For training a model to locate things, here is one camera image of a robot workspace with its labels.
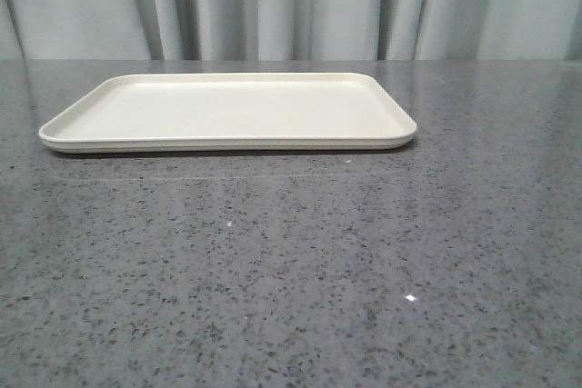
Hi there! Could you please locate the cream rectangular plastic tray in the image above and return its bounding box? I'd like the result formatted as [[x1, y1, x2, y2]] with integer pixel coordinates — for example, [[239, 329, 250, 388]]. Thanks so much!
[[38, 72, 417, 154]]

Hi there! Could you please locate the grey-green pleated curtain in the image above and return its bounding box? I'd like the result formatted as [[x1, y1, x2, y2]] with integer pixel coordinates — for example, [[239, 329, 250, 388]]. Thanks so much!
[[1, 0, 581, 61]]

